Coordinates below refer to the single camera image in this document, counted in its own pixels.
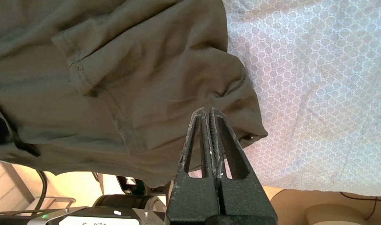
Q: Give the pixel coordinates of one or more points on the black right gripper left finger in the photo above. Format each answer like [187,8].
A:
[193,197]

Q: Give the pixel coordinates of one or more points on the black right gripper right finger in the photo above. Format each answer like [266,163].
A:
[243,197]

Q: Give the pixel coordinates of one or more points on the black moon print t-shirt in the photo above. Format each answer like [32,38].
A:
[115,78]

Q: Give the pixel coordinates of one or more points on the white labelled robot base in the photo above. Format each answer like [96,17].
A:
[115,206]

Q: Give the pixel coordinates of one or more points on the beige round ribbed object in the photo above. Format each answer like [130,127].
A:
[303,209]

